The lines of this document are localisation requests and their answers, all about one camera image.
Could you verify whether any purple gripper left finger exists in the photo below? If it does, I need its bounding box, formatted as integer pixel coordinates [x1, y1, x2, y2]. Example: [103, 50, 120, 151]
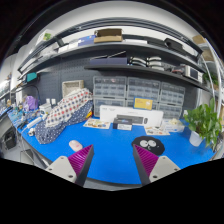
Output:
[46, 145, 94, 186]

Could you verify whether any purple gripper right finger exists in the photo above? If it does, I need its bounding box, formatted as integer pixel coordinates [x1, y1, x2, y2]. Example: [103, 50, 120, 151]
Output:
[133, 145, 180, 186]

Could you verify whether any black round cartoon mouse pad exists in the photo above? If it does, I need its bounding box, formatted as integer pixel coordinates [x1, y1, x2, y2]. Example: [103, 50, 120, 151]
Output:
[131, 136, 165, 156]

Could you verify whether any illustrated leaflet right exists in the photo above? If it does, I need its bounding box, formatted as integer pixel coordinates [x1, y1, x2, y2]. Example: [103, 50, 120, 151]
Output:
[145, 126, 168, 136]

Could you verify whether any illustrated leaflet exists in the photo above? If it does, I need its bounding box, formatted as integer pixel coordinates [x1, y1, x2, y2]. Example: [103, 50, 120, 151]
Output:
[84, 118, 110, 129]
[145, 126, 168, 136]

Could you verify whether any blue desk mat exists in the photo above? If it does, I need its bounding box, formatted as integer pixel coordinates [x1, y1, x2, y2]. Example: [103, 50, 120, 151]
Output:
[22, 123, 214, 184]

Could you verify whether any white box near plant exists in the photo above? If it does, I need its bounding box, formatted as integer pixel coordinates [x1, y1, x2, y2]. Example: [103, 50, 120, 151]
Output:
[162, 119, 185, 132]

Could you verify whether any illustrated leaflet left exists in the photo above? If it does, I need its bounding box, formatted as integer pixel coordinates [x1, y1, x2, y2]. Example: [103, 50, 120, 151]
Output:
[84, 118, 110, 129]

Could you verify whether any white long keyboard box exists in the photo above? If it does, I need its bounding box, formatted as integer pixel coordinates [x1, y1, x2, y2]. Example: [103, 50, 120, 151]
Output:
[100, 105, 164, 126]

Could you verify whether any small black product box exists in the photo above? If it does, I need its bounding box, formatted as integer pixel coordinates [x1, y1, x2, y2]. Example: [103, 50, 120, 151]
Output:
[113, 118, 132, 131]

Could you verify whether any white power strip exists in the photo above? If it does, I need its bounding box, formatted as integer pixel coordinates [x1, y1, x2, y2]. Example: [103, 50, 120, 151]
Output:
[27, 117, 42, 129]

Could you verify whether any polka dot fabric bundle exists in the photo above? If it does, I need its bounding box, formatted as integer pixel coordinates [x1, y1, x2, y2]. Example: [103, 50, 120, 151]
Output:
[35, 88, 93, 144]

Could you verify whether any yellow card box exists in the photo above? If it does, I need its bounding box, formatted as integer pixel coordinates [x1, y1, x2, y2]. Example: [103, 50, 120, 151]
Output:
[134, 98, 153, 110]

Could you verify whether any green potted plant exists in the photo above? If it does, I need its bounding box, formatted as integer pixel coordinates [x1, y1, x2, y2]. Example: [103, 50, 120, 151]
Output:
[184, 98, 222, 150]

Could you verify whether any grey drawer organizer right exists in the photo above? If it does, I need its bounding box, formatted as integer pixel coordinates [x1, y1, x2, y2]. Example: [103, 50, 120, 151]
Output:
[158, 82, 185, 119]

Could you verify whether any grey drawer organizer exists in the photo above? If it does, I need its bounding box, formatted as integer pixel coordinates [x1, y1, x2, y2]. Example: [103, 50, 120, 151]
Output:
[158, 82, 185, 119]
[93, 76, 127, 117]
[126, 77, 160, 110]

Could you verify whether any purple bag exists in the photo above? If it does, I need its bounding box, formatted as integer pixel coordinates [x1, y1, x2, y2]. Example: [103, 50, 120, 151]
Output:
[23, 96, 38, 112]

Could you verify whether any grey drawer organizer middle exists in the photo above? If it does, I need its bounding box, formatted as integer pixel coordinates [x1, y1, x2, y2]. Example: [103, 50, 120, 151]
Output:
[126, 77, 160, 110]

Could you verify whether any white wicker basket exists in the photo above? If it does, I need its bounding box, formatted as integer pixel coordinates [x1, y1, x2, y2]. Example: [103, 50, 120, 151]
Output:
[62, 80, 84, 97]

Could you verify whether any grey drawer organizer left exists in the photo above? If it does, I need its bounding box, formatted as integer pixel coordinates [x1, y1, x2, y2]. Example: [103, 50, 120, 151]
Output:
[93, 76, 127, 117]

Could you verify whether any dark blue flat box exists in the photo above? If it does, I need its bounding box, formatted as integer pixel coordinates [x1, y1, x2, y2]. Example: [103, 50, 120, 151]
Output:
[90, 57, 127, 65]

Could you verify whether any cardboard box on top shelf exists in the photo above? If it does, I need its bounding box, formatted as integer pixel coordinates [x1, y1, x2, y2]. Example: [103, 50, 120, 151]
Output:
[94, 28, 123, 43]

